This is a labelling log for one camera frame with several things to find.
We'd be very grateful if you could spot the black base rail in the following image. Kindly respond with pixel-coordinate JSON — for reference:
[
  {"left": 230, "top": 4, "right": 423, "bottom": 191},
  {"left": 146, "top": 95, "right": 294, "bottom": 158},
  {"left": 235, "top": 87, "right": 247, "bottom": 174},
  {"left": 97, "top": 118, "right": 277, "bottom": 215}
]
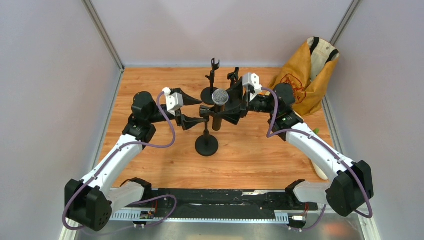
[{"left": 111, "top": 188, "right": 319, "bottom": 225}]

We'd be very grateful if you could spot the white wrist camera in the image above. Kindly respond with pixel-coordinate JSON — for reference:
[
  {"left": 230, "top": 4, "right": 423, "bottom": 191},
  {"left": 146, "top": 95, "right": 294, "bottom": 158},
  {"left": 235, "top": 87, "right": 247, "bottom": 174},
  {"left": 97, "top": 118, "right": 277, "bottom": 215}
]
[
  {"left": 242, "top": 72, "right": 263, "bottom": 102},
  {"left": 162, "top": 87, "right": 184, "bottom": 116}
]

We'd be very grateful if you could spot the brown paper bag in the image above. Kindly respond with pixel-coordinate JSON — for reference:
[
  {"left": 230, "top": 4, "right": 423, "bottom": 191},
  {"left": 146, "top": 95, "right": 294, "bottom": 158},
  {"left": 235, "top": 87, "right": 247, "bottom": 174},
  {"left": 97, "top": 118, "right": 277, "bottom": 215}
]
[{"left": 267, "top": 37, "right": 340, "bottom": 117}]

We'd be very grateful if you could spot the black grey-headed microphone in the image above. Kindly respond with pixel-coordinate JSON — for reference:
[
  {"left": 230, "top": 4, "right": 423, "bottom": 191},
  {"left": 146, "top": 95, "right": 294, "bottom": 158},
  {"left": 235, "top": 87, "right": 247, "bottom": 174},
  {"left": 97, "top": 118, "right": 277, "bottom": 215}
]
[{"left": 211, "top": 88, "right": 230, "bottom": 131}]

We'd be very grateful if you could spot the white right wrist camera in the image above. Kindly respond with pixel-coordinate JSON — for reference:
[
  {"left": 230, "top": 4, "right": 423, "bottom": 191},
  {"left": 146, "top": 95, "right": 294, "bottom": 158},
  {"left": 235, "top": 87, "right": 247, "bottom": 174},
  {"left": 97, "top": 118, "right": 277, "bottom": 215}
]
[{"left": 242, "top": 72, "right": 263, "bottom": 102}]

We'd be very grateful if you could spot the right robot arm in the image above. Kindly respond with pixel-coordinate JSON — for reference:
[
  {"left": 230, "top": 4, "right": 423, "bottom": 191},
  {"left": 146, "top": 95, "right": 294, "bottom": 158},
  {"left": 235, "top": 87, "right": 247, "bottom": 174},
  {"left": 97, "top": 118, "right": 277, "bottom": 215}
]
[{"left": 219, "top": 83, "right": 374, "bottom": 219}]

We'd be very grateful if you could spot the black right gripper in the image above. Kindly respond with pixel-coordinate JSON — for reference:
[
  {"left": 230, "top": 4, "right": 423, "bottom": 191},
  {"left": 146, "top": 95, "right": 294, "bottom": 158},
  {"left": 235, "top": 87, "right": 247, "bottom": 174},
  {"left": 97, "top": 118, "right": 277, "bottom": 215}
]
[{"left": 213, "top": 77, "right": 278, "bottom": 125}]

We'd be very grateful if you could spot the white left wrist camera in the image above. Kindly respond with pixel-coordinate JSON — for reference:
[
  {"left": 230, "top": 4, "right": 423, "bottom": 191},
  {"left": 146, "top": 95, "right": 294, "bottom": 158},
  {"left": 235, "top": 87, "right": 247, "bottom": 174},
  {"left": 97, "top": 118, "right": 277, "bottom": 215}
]
[{"left": 162, "top": 87, "right": 184, "bottom": 116}]

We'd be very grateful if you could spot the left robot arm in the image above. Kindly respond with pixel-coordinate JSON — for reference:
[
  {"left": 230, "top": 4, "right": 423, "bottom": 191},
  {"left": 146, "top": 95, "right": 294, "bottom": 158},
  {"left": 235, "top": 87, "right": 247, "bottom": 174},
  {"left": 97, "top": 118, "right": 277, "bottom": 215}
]
[{"left": 62, "top": 87, "right": 204, "bottom": 232}]

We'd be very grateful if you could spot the black microphone stand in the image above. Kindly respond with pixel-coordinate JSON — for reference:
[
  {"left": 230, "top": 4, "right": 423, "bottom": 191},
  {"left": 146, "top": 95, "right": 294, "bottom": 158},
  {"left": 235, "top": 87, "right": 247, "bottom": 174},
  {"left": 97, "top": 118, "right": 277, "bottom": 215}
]
[
  {"left": 227, "top": 67, "right": 240, "bottom": 88},
  {"left": 195, "top": 105, "right": 219, "bottom": 157},
  {"left": 200, "top": 58, "right": 220, "bottom": 105}
]

